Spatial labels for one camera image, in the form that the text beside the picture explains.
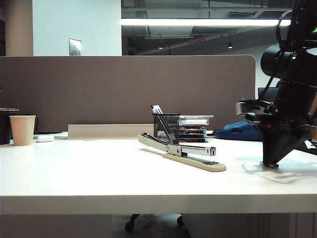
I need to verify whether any beige paper cup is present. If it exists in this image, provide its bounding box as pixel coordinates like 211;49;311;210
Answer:
9;115;37;146

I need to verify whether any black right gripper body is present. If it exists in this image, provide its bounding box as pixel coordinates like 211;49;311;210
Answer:
259;106;317;139

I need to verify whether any metal wall switch plate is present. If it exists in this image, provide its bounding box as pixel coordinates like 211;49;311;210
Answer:
68;38;83;57

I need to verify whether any brown desk divider panel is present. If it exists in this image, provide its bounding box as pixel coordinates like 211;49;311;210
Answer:
0;55;257;140

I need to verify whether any beige long-reach stapler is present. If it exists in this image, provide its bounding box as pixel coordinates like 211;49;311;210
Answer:
138;132;227;173

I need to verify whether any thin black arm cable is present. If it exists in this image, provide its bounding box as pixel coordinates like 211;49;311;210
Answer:
262;48;284;100

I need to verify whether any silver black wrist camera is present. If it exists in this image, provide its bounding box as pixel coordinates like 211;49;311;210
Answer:
235;98;277;124

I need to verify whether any colourful flat box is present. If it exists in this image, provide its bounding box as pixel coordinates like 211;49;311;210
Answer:
177;125;207;131
178;130;208;138
178;137;207;144

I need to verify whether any black cylindrical container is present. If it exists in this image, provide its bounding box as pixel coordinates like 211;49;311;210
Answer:
0;108;20;146

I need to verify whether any linear ceiling light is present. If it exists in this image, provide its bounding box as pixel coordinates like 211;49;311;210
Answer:
120;18;292;27

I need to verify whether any clear plastic case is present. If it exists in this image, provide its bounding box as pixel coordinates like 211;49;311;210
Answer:
178;115;214;126

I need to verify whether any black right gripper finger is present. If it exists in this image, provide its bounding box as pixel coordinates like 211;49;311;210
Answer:
261;127;304;166
275;138;309;165

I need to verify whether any flat grey pad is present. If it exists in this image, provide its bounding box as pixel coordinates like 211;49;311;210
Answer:
33;131;69;140

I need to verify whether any small white case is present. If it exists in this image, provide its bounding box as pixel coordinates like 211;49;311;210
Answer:
36;135;55;143

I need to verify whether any black desk mat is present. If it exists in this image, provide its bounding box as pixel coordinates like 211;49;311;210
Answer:
293;142;317;156

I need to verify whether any black mesh pen holder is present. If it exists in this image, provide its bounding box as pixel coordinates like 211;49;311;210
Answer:
152;113;181;145

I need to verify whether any black computer monitor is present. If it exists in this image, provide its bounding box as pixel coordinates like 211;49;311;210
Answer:
257;87;277;100

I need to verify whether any beige cable tray flap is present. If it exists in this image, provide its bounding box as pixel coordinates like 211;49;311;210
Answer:
67;124;155;140

